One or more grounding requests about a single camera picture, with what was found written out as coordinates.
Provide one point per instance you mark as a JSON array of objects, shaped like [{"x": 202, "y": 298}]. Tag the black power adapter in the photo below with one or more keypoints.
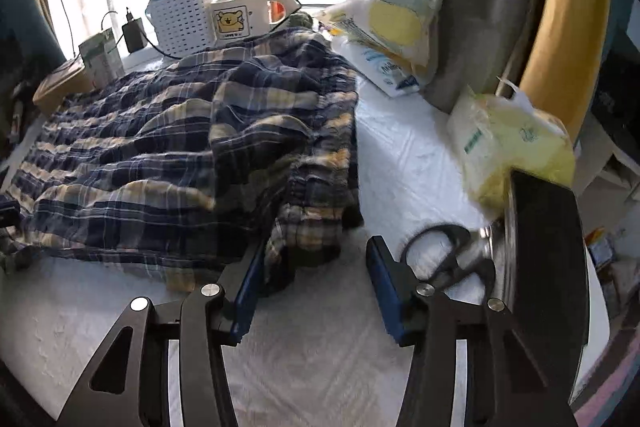
[{"x": 132, "y": 31}]

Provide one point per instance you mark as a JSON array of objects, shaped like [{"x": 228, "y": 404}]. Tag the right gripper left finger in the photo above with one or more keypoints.
[{"x": 125, "y": 383}]

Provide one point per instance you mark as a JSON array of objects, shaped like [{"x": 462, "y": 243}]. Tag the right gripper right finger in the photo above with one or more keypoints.
[{"x": 506, "y": 386}]

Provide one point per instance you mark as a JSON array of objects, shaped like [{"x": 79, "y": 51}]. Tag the blue plaid pants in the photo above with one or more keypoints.
[{"x": 173, "y": 173}]

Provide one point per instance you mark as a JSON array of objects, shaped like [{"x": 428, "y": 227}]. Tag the black smartphone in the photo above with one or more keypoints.
[{"x": 550, "y": 293}]

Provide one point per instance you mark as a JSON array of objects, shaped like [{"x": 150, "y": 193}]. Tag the green white milk carton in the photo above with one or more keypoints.
[{"x": 101, "y": 59}]

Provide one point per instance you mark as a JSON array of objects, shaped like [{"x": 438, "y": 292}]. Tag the white perforated plastic basket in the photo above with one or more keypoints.
[{"x": 182, "y": 27}]

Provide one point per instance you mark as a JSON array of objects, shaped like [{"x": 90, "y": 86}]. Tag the brown lidded food container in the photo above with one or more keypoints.
[{"x": 68, "y": 79}]

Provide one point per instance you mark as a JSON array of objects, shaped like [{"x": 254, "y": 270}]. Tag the yellow curtain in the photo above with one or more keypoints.
[{"x": 561, "y": 72}]

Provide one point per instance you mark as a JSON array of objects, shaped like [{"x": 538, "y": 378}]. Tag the yellow tissue pack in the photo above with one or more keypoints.
[{"x": 491, "y": 135}]

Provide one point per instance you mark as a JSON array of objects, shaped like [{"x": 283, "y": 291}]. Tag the black scissors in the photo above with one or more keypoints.
[{"x": 464, "y": 253}]

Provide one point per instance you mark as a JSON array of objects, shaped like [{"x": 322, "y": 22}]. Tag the white bear mug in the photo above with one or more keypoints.
[{"x": 235, "y": 20}]

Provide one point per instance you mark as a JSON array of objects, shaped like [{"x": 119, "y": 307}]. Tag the white yellow wipes packet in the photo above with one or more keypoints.
[{"x": 404, "y": 30}]

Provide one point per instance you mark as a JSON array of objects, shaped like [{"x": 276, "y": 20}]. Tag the steel thermos tumbler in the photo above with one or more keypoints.
[{"x": 475, "y": 41}]

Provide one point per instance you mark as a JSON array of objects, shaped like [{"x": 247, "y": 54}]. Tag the teal curtain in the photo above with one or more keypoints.
[{"x": 26, "y": 36}]

